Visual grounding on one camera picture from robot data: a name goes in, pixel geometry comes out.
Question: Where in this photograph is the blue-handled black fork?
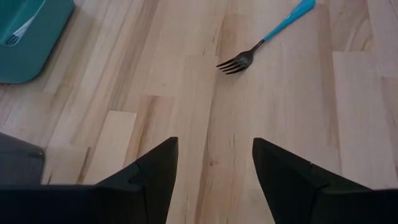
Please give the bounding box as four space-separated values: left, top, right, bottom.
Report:
216 0 317 75

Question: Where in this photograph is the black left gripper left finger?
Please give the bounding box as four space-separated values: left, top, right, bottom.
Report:
0 136 180 224

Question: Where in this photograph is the orange-handled silver fork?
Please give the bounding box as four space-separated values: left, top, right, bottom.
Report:
4 14 43 47

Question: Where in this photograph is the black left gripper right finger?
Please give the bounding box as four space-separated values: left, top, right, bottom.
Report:
252 138 398 224

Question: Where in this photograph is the teal plastic bin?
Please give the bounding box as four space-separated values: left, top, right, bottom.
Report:
0 0 75 85

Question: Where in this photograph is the grey translucent plastic bin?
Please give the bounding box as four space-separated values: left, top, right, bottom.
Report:
0 133 45 187

